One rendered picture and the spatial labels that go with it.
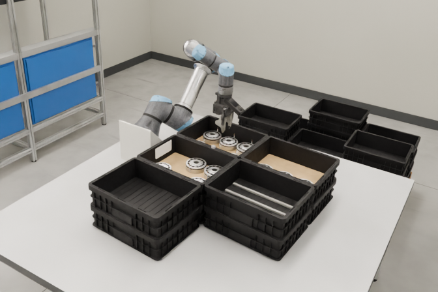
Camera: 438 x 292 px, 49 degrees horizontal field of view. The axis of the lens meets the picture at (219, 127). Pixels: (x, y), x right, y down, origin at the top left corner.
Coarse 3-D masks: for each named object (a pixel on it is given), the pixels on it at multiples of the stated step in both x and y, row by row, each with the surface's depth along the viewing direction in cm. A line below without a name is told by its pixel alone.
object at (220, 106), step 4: (216, 92) 246; (220, 96) 242; (224, 96) 241; (228, 96) 242; (216, 100) 249; (220, 100) 246; (216, 104) 246; (220, 104) 246; (224, 104) 245; (216, 108) 247; (220, 108) 245; (224, 108) 244; (228, 108) 245; (212, 112) 249; (216, 112) 248; (220, 112) 247; (228, 112) 246
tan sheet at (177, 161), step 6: (168, 156) 247; (174, 156) 247; (180, 156) 248; (168, 162) 242; (174, 162) 242; (180, 162) 242; (174, 168) 237; (180, 168) 237; (186, 174) 233; (192, 174) 233; (198, 174) 233
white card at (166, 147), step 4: (164, 144) 241; (168, 144) 244; (156, 148) 237; (160, 148) 239; (164, 148) 242; (168, 148) 245; (156, 152) 238; (160, 152) 240; (164, 152) 243; (156, 156) 239
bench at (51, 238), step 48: (48, 192) 237; (336, 192) 247; (384, 192) 249; (0, 240) 204; (48, 240) 206; (96, 240) 207; (192, 240) 210; (336, 240) 214; (384, 240) 215; (48, 288) 186; (96, 288) 182; (144, 288) 184; (192, 288) 185; (240, 288) 186; (288, 288) 187; (336, 288) 188
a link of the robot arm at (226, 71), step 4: (224, 64) 238; (228, 64) 238; (232, 64) 238; (220, 68) 236; (224, 68) 235; (228, 68) 235; (232, 68) 236; (220, 72) 237; (224, 72) 235; (228, 72) 235; (232, 72) 237; (220, 76) 238; (224, 76) 236; (228, 76) 236; (232, 76) 238; (220, 80) 238; (224, 80) 237; (228, 80) 237; (232, 80) 239; (220, 84) 239; (224, 84) 238; (228, 84) 238; (232, 84) 240
